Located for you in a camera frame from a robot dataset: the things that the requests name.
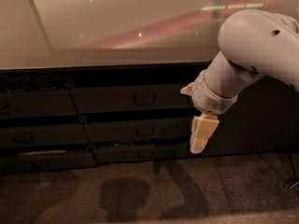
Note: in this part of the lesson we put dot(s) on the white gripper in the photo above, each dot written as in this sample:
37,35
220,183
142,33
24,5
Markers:
209,99

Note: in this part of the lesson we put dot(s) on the grey drawer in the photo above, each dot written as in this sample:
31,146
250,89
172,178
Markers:
33,104
137,130
129,98
38,136
68,160
141,153

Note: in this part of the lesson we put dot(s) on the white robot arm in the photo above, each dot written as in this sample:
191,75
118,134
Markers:
253,44

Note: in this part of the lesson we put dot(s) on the snack bags in left drawer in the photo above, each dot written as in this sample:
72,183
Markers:
31,83

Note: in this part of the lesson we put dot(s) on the grey cabinet door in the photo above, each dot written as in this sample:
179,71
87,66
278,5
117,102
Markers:
265,119

